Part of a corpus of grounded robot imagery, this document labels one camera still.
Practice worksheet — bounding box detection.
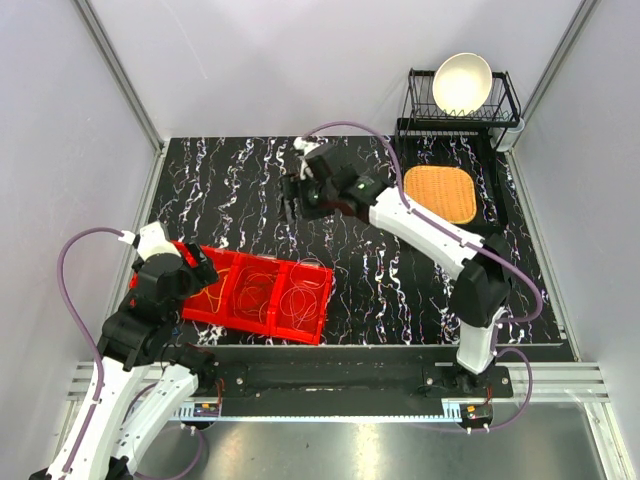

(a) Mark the white cup on rack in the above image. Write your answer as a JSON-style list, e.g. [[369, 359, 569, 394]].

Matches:
[[494, 118, 526, 153]]

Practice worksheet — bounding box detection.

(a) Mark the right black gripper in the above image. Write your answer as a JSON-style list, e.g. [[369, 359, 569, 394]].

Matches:
[[277, 172, 336, 226]]

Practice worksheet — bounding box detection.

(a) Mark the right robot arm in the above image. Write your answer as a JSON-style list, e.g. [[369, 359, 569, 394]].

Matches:
[[279, 138, 513, 397]]

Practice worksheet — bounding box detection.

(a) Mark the white bowl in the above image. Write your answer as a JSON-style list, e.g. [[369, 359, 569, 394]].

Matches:
[[432, 53, 493, 116]]

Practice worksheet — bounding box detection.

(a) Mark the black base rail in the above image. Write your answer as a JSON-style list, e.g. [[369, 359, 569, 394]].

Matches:
[[206, 346, 513, 415]]

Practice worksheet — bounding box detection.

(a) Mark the dark red thin cable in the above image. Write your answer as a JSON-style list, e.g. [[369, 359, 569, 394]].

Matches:
[[239, 279, 271, 311]]

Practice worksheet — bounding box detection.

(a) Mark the black square tray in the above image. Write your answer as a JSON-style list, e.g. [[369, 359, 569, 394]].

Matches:
[[394, 132, 502, 236]]

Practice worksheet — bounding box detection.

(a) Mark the orange woven mat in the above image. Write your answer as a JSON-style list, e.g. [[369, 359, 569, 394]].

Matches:
[[403, 165, 477, 225]]

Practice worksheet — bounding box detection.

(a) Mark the red divided plastic bin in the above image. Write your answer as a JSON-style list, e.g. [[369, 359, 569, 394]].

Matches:
[[128, 242, 335, 347]]

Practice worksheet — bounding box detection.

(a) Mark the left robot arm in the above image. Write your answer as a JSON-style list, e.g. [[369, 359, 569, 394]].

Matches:
[[32, 242, 218, 479]]

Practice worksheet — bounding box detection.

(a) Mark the white pink cable coil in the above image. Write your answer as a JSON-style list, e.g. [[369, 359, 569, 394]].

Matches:
[[277, 257, 324, 334]]

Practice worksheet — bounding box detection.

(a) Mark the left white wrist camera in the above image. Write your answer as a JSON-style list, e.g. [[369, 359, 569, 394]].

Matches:
[[118, 221, 180, 261]]

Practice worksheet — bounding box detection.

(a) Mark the black wire dish rack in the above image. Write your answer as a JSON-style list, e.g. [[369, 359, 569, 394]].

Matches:
[[394, 69, 522, 145]]

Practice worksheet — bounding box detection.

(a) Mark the orange cable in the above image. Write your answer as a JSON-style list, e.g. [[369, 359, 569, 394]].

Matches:
[[234, 267, 276, 326]]

